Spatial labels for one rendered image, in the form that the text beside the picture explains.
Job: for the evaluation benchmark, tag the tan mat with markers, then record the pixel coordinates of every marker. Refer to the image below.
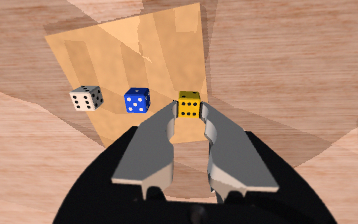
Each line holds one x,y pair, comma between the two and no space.
162,51

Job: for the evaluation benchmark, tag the white die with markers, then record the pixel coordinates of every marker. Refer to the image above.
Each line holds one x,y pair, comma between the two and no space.
87,98

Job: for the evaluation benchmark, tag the blue die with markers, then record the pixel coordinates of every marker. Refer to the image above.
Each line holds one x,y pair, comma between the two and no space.
137,100

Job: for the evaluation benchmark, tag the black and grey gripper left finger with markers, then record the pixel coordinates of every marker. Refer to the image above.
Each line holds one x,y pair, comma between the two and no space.
142,157

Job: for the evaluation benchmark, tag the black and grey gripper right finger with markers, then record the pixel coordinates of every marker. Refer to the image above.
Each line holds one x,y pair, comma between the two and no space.
240,161

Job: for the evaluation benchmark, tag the yellow die with black pips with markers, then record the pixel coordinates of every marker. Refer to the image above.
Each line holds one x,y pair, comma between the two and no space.
189,104

